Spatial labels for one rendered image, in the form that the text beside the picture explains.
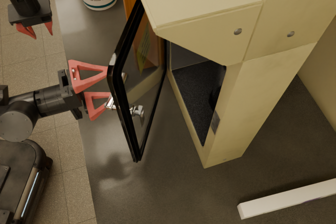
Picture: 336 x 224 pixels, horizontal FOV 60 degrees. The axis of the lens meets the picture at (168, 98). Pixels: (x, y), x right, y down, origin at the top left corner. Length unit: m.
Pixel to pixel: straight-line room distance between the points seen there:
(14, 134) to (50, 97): 0.10
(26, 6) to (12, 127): 0.34
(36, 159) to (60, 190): 0.27
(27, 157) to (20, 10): 1.05
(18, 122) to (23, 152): 1.19
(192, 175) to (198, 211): 0.09
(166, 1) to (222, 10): 0.06
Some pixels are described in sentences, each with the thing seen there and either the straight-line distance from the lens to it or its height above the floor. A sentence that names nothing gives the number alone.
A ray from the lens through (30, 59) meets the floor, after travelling 2.39.
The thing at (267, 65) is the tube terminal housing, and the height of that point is 1.39.
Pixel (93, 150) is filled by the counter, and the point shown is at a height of 0.94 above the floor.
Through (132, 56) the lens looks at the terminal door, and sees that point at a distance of 0.49.
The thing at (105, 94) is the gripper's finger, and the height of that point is 1.15.
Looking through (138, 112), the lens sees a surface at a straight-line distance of 0.57.
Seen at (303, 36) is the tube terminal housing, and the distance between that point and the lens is 0.41.
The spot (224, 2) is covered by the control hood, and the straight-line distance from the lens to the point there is 0.31.
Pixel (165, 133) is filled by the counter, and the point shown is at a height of 0.94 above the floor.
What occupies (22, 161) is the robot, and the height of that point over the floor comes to 0.24.
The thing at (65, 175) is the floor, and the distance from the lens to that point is 1.87.
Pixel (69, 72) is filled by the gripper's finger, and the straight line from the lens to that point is 0.57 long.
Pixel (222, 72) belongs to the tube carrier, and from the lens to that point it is 0.65.
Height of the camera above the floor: 1.71
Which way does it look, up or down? 60 degrees down
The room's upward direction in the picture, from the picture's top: straight up
